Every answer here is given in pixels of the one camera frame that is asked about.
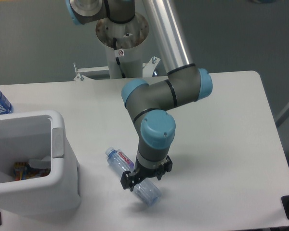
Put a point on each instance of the white plastic wrapper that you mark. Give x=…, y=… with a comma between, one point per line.
x=44, y=163

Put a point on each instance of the clear plastic bottle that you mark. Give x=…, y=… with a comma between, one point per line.
x=146, y=191

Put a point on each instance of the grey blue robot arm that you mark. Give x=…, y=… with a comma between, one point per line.
x=147, y=104

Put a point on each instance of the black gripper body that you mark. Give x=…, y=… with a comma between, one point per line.
x=143, y=172

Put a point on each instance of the white plastic trash can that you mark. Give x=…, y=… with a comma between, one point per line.
x=37, y=134

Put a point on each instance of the white metal frame bracket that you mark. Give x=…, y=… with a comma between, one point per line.
x=99, y=73

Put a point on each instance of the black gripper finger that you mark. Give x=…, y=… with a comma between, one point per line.
x=164, y=168
x=130, y=179

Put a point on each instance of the colourful snack wrapper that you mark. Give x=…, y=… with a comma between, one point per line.
x=22, y=171

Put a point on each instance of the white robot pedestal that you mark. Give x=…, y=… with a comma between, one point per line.
x=123, y=45

